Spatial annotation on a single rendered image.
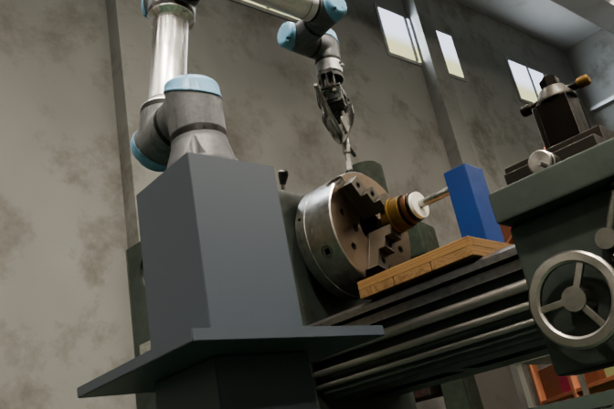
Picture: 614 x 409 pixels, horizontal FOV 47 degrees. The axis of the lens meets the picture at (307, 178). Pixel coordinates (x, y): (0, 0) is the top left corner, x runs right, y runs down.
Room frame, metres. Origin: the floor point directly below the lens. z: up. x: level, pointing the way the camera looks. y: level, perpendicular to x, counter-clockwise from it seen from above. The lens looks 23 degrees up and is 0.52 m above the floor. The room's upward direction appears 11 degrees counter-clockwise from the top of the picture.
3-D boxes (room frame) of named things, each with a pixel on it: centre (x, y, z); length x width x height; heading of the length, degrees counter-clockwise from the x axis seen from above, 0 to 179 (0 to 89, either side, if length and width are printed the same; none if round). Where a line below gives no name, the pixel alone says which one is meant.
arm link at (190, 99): (1.27, 0.21, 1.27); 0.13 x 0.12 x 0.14; 41
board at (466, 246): (1.59, -0.29, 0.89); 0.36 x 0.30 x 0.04; 139
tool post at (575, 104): (1.29, -0.53, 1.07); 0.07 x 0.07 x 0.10; 49
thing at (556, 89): (1.28, -0.53, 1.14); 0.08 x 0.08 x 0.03
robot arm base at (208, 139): (1.27, 0.20, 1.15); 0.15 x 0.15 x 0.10
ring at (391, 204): (1.66, -0.21, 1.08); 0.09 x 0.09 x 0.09; 49
